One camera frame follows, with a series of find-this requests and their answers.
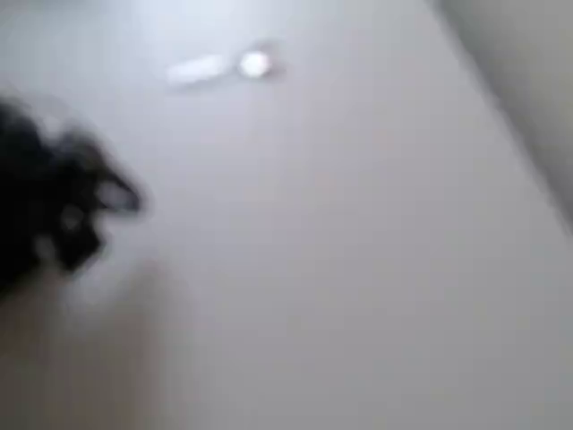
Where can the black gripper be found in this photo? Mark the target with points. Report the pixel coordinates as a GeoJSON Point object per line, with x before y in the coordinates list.
{"type": "Point", "coordinates": [67, 210]}

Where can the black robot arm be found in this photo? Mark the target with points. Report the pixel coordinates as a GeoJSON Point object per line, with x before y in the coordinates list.
{"type": "Point", "coordinates": [22, 188]}

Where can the silver metal spoon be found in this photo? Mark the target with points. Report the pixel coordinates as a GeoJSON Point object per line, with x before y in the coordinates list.
{"type": "Point", "coordinates": [253, 63]}

